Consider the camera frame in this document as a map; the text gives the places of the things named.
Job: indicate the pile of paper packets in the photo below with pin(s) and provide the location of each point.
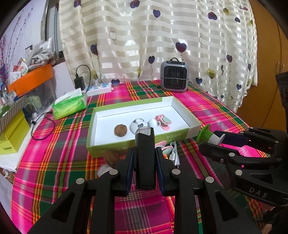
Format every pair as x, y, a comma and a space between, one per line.
19, 67

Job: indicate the cream heart print curtain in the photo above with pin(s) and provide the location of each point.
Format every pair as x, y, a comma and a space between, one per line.
146, 33

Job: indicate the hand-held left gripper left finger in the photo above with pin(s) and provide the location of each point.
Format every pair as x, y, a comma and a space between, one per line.
130, 173

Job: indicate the white plug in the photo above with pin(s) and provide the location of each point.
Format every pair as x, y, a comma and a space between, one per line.
98, 82

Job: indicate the orange lidded storage bin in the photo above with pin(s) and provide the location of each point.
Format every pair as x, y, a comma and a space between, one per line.
33, 76

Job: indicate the pink green plaid tablecloth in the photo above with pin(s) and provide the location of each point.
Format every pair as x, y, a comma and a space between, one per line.
56, 157

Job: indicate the clear storage bin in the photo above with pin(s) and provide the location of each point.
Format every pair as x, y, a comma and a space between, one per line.
42, 92

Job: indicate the brown walnut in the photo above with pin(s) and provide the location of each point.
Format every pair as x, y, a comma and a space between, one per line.
121, 130
111, 158

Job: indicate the white power strip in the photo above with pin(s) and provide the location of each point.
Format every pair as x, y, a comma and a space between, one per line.
101, 87

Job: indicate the green cardboard box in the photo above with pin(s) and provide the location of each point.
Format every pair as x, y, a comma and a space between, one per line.
105, 121

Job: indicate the black power adapter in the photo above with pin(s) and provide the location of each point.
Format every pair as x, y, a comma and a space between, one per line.
79, 83

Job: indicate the green tissue pack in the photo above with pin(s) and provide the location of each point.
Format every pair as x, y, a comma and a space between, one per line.
69, 105

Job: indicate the small white round jar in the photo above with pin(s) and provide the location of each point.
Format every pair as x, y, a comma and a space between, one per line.
103, 169

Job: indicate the grey panda face ball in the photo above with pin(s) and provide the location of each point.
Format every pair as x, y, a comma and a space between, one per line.
137, 127

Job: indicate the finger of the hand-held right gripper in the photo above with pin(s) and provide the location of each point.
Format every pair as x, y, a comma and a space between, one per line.
236, 139
220, 154

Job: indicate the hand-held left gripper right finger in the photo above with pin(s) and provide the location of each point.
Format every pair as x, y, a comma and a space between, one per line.
160, 173

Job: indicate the brown wooden cabinet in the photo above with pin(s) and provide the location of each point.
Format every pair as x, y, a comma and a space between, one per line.
265, 90

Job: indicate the yellow-green cardboard box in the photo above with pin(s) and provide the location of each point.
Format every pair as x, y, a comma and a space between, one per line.
13, 135

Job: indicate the striped cardboard box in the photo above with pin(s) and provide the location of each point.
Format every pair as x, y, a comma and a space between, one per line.
11, 112

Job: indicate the grey space heater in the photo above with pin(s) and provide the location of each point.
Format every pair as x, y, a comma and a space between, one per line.
174, 75

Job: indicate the grey crumpled cloth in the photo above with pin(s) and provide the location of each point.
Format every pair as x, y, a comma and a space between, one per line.
40, 56

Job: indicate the pink and mint clip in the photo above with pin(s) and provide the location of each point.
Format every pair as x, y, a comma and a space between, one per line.
165, 150
166, 121

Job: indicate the black rectangular device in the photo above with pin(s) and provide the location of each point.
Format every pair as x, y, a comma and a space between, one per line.
145, 157

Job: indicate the green and white suction holder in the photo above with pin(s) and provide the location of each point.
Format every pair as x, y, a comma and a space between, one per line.
203, 135

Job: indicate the small grey ball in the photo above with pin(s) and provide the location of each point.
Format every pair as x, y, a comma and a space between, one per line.
151, 123

